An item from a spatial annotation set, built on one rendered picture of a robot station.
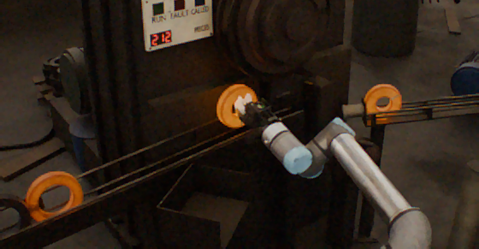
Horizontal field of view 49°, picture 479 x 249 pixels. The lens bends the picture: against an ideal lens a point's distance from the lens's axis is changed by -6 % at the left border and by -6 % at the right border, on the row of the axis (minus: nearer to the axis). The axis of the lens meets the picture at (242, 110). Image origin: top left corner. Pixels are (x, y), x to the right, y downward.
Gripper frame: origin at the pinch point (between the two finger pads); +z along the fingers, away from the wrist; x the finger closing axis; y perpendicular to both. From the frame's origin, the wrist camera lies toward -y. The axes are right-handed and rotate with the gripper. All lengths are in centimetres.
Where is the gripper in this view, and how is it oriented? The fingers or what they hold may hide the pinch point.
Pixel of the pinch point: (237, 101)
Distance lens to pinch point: 200.7
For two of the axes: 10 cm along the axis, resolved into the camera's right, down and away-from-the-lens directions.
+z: -5.6, -6.0, 5.8
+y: 1.5, -7.6, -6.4
